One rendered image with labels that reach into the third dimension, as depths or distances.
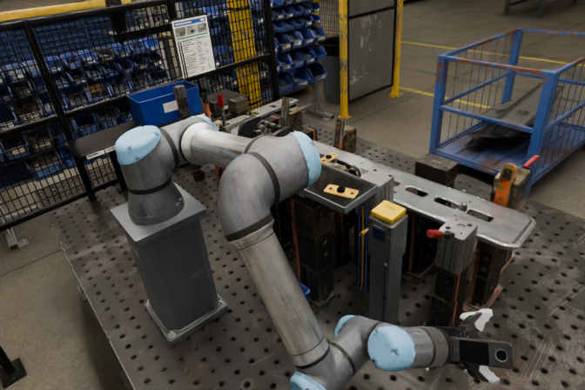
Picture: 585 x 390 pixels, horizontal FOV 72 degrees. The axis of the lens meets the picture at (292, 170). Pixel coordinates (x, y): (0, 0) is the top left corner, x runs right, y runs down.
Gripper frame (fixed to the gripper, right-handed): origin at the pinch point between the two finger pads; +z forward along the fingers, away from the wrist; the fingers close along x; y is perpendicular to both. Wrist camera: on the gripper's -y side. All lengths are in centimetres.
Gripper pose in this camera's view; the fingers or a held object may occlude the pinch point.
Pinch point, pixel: (498, 346)
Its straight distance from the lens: 108.8
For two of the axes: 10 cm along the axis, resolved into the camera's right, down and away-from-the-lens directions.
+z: 8.2, 2.1, 5.3
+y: -5.7, 2.3, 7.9
